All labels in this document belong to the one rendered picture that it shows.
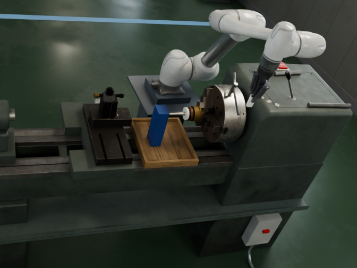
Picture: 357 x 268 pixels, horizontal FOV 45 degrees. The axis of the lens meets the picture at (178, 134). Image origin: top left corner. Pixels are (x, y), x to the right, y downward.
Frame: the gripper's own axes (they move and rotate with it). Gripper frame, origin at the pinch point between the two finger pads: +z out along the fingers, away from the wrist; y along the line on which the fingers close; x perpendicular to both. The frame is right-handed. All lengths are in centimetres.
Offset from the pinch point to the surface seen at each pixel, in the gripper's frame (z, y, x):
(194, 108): 22.0, -19.5, -16.6
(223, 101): 12.1, -13.2, -5.3
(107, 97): 20, -25, -62
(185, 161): 43.2, -0.9, -22.0
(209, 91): 15.1, -25.4, -8.2
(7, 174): 47, -2, -109
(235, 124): 20.4, -5.2, 1.4
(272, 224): 93, 13, 49
